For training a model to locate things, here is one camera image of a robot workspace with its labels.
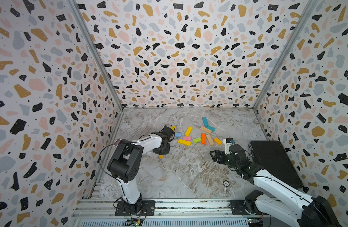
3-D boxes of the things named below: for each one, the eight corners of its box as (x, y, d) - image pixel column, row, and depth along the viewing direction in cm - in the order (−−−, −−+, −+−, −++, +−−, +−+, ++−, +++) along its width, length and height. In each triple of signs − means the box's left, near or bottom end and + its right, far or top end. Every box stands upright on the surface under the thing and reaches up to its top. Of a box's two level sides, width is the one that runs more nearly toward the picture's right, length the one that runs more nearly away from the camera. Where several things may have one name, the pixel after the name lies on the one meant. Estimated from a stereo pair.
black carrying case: (261, 188, 83) (266, 184, 78) (247, 146, 101) (250, 141, 96) (296, 188, 83) (304, 184, 78) (276, 146, 102) (281, 141, 96)
